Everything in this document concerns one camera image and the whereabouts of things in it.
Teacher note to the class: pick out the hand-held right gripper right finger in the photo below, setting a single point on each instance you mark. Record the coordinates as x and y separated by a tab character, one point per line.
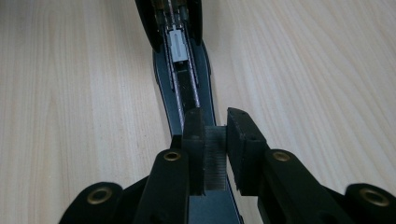
280	186

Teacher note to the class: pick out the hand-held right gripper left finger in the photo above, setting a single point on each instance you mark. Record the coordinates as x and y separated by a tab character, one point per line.
169	186

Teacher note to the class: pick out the black stapler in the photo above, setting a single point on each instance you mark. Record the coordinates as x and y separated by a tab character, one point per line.
162	81

